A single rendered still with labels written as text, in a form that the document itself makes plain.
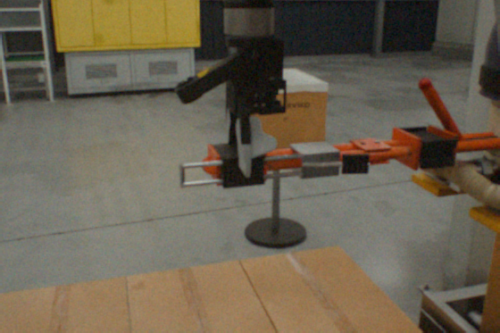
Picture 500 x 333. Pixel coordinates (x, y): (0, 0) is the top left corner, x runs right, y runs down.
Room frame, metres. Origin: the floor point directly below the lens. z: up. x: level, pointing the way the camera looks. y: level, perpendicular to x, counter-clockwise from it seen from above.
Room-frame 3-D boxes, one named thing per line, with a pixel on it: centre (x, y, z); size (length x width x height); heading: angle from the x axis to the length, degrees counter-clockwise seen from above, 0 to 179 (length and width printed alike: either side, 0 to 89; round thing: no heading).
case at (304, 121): (2.86, -0.17, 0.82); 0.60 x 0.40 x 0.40; 11
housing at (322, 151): (0.80, -0.11, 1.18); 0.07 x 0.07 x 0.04; 15
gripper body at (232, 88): (0.77, -0.01, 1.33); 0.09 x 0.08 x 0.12; 104
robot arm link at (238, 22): (0.77, 0.00, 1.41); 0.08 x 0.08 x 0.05
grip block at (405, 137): (0.86, -0.32, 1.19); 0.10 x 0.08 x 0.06; 15
